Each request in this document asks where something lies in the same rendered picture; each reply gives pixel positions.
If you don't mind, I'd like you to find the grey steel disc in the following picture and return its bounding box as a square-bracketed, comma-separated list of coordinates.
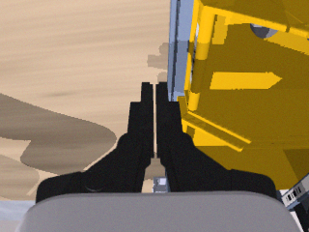
[250, 23, 279, 39]

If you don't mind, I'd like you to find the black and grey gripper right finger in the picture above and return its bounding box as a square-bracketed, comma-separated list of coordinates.
[155, 82, 277, 199]

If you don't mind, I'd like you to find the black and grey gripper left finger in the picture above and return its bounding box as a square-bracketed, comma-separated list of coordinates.
[35, 82, 155, 204]

